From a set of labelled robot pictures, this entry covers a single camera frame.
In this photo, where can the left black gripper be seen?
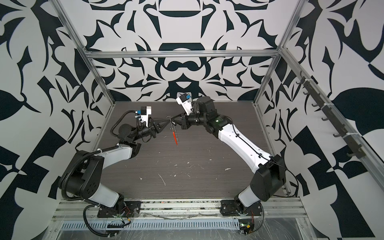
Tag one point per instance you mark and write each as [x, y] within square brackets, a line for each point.
[158, 128]

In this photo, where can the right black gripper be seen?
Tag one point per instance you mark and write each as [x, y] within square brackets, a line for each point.
[185, 122]

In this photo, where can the large keyring with red handle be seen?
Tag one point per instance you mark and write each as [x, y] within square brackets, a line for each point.
[174, 130]

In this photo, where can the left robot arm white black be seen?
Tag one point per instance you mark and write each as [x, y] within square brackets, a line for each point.
[81, 180]

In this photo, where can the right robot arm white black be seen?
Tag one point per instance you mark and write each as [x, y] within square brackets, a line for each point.
[269, 171]

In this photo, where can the small green-lit circuit board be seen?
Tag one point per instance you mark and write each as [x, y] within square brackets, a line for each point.
[245, 227]

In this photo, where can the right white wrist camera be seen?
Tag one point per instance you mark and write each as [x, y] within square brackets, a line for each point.
[186, 102]

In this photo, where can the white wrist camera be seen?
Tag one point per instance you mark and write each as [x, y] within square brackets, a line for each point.
[186, 102]
[143, 115]

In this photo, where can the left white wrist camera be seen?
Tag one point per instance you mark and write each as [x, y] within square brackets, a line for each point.
[143, 115]

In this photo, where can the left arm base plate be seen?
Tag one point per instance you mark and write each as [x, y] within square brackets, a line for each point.
[118, 210]

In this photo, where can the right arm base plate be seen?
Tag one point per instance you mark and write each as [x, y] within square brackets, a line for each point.
[233, 208]

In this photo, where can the aluminium frame back crossbar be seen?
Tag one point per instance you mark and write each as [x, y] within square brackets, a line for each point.
[181, 54]

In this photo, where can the aluminium frame front rail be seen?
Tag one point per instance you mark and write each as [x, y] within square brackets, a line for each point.
[200, 208]

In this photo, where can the white slotted cable duct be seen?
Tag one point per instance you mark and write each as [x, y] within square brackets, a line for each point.
[203, 224]

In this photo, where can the grey wall hook rack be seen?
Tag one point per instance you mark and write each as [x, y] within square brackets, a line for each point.
[333, 115]

